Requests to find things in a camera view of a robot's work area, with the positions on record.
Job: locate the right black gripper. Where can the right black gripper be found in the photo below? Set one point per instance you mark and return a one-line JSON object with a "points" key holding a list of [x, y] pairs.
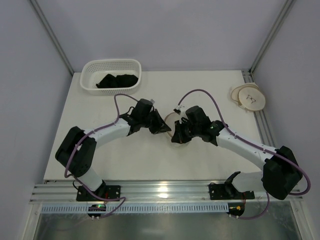
{"points": [[183, 131]]}

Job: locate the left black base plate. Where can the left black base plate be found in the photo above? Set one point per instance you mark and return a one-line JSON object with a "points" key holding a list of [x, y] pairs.
{"points": [[110, 193]]}

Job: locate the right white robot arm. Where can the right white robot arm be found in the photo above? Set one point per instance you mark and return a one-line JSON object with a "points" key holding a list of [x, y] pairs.
{"points": [[278, 168]]}

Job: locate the white plastic basket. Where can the white plastic basket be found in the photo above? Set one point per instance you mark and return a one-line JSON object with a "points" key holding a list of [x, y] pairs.
{"points": [[94, 71]]}

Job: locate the right aluminium side rail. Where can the right aluminium side rail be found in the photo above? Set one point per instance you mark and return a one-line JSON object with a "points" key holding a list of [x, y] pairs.
{"points": [[264, 128]]}

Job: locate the right controller board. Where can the right controller board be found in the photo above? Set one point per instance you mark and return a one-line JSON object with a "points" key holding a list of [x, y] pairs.
{"points": [[235, 210]]}

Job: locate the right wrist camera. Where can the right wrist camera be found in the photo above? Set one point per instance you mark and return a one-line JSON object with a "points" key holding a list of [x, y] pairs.
{"points": [[179, 109]]}

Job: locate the right aluminium frame post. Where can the right aluminium frame post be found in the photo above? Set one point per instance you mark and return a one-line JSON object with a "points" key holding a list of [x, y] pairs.
{"points": [[276, 26]]}

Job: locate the black bra in basket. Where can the black bra in basket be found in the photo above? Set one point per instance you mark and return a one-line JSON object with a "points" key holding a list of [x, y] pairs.
{"points": [[119, 81]]}

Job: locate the left aluminium frame post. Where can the left aluminium frame post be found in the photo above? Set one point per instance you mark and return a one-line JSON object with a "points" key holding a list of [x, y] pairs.
{"points": [[51, 34]]}

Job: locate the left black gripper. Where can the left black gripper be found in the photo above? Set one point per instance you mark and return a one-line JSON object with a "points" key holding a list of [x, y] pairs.
{"points": [[155, 122]]}

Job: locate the left controller board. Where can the left controller board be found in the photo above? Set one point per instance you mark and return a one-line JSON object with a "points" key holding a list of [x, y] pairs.
{"points": [[95, 211]]}

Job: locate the white mesh laundry bag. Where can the white mesh laundry bag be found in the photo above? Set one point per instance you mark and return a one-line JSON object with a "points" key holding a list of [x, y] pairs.
{"points": [[170, 121]]}

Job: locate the controller board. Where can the controller board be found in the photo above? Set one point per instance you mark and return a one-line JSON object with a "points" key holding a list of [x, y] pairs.
{"points": [[95, 211], [235, 210]]}

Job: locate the aluminium frame post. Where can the aluminium frame post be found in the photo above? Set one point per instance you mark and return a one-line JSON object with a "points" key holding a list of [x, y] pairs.
{"points": [[276, 26], [51, 34]]}

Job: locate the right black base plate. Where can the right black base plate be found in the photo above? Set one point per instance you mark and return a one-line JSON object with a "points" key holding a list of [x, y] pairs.
{"points": [[226, 191]]}

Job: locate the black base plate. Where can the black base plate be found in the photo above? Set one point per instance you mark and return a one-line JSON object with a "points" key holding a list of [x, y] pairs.
{"points": [[110, 193], [226, 191]]}

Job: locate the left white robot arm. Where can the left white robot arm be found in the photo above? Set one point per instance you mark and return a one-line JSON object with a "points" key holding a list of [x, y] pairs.
{"points": [[77, 150]]}

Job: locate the aluminium front rail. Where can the aluminium front rail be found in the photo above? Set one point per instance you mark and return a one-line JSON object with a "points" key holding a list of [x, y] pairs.
{"points": [[135, 191]]}

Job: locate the slotted grey cable duct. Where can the slotted grey cable duct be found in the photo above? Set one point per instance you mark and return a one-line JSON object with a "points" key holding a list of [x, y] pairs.
{"points": [[138, 208]]}

